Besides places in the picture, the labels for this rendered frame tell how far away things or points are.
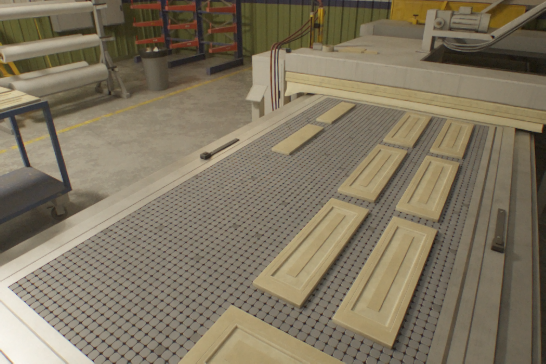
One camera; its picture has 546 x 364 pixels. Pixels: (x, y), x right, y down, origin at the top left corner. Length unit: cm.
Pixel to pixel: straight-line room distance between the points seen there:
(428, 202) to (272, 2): 735
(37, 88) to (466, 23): 535
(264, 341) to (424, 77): 253
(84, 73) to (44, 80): 61
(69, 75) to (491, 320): 590
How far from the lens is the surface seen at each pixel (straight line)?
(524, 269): 174
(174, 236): 162
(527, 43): 538
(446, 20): 397
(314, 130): 256
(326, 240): 153
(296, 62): 361
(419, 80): 324
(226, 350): 119
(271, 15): 879
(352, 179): 197
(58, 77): 621
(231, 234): 158
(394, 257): 151
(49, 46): 615
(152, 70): 695
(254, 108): 400
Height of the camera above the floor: 184
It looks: 27 degrees down
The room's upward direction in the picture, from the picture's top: straight up
